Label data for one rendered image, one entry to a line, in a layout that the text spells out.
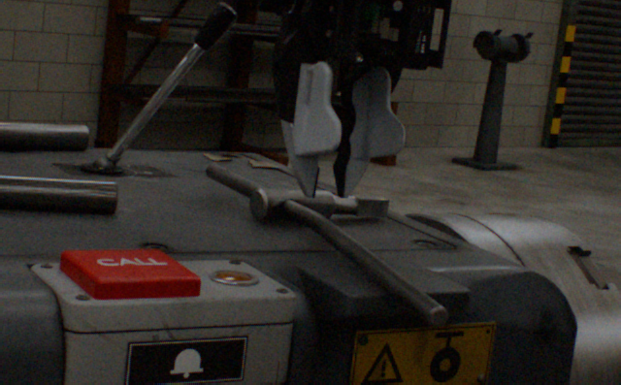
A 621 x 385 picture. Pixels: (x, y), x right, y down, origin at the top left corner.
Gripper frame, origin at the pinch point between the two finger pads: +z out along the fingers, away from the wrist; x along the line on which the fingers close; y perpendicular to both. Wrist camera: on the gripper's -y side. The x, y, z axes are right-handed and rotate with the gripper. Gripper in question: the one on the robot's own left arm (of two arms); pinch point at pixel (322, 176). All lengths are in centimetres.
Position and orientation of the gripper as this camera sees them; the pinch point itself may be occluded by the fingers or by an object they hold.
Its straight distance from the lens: 82.7
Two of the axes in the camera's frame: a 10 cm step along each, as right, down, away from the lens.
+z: -1.2, 9.8, 1.7
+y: 4.9, 2.1, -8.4
